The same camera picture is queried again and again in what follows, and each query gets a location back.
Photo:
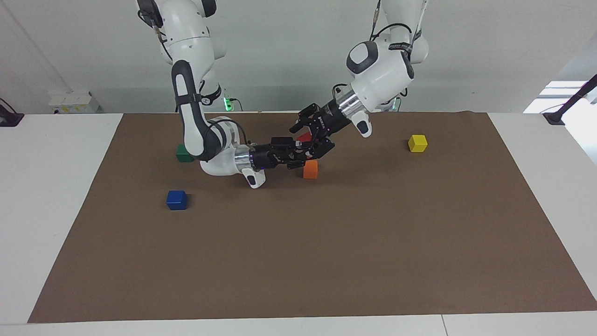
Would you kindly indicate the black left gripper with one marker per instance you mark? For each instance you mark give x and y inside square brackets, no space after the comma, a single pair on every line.
[329,121]

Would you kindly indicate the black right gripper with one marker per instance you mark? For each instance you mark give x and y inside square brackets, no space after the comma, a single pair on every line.
[275,156]

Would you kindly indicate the red wooden block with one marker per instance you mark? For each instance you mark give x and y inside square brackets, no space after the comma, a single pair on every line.
[305,137]

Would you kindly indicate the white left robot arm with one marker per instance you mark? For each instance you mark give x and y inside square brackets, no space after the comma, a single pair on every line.
[382,70]

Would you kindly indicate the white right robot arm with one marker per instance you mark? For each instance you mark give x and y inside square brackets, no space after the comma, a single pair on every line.
[191,46]

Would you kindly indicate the orange wooden block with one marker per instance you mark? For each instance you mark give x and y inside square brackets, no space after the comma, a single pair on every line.
[310,172]

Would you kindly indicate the yellow wooden block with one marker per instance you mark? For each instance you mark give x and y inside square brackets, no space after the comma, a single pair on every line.
[418,143]

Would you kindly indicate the green wooden block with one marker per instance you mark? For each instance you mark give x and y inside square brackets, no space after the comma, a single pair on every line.
[181,155]

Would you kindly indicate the blue wooden block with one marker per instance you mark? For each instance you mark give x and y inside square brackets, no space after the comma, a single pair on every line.
[177,200]

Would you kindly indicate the brown table mat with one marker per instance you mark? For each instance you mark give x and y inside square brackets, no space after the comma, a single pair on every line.
[326,242]

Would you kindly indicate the black slanted stand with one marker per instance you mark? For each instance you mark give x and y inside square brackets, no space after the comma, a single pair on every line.
[571,100]

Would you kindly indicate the black table clamp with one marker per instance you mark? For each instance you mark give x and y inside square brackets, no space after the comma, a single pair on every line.
[9,119]

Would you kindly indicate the white wall power box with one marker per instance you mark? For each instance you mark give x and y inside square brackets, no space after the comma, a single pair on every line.
[74,102]

